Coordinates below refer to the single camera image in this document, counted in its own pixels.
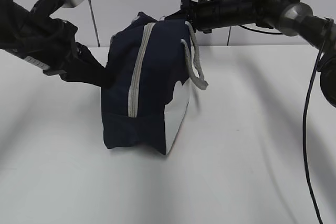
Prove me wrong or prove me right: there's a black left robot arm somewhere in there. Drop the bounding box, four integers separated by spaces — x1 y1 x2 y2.
1 0 115 88

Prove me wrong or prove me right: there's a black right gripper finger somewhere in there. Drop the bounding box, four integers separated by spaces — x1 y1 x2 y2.
164 10 189 21

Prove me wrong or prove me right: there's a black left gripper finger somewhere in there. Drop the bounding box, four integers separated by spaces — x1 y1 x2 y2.
59 42 114 88

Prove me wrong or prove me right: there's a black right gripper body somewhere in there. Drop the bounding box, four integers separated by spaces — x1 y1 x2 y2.
180 0 252 33

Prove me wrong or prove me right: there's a black camera cable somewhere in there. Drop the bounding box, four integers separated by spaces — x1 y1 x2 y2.
237 0 331 224

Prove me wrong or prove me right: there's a navy white lunch bag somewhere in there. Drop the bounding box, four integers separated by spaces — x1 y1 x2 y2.
101 12 208 155

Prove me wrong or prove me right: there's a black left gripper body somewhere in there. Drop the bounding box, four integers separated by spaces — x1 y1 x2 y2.
15 0 79 76

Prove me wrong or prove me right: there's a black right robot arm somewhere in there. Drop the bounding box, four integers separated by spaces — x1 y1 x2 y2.
166 0 335 105

